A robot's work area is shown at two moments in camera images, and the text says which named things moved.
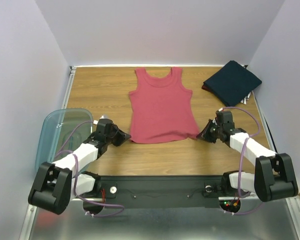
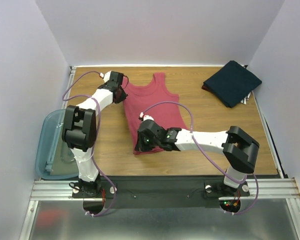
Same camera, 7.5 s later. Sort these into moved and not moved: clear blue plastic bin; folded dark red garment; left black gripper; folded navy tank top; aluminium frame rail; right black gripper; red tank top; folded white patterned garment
Moved: red tank top; left black gripper; right black gripper
Not moved: aluminium frame rail; clear blue plastic bin; folded navy tank top; folded white patterned garment; folded dark red garment
